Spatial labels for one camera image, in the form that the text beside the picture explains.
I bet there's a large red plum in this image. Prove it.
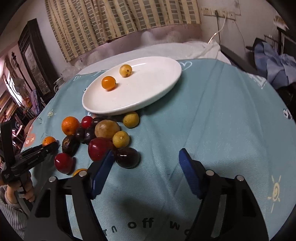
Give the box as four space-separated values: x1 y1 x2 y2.
88 137 114 162

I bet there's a dark purple plum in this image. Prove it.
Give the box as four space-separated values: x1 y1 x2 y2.
115 147 140 169

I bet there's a small orange tangerine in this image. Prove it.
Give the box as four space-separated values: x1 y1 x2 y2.
42 136 56 147

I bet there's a dark wrinkled passion fruit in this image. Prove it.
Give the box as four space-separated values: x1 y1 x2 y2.
62 136 80 157

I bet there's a brown russet round fruit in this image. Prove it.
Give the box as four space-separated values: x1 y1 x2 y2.
95 120 121 140

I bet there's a small red plum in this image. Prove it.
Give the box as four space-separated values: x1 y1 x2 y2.
81 115 93 130

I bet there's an orange mandarin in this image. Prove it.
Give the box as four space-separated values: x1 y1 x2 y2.
61 116 80 136

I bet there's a yellow-green small fruit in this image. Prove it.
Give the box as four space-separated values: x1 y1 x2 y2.
123 111 139 128

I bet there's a small orange kumquat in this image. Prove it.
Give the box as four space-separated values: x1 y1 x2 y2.
101 76 116 91

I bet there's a yellow spotted small fruit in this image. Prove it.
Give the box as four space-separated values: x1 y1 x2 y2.
119 64 132 77

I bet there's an orange fruit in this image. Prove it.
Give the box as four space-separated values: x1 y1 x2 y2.
72 168 87 177

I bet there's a striped sleeve forearm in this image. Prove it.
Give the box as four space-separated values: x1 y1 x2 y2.
1 185 28 240

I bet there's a person's left hand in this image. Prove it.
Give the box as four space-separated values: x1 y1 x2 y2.
5 172 36 204

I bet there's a white oval plate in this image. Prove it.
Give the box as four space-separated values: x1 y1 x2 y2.
82 56 182 115

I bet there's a white towel under cloth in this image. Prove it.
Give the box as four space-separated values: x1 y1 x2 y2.
78 40 231 74

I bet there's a blue clothes pile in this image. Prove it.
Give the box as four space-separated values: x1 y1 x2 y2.
254 42 295 89

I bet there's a striped checked curtain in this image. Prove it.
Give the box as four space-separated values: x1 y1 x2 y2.
45 0 201 62

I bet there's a white power cable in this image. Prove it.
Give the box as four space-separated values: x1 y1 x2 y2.
207 14 228 45

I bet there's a wall socket strip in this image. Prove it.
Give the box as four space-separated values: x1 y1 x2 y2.
201 7 236 21

